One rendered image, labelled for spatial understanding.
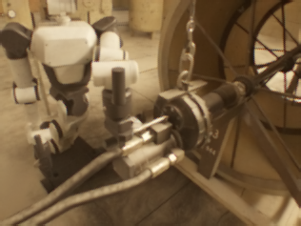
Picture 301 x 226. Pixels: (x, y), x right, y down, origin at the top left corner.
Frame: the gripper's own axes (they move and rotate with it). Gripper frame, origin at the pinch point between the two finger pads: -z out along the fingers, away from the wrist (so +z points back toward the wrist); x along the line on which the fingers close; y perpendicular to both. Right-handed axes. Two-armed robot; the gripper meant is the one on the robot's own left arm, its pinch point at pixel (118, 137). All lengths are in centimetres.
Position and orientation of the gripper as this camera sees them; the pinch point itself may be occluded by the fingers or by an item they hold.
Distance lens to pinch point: 66.4
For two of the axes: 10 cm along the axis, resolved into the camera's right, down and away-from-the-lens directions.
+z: 0.5, -8.4, -5.4
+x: 6.6, 4.4, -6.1
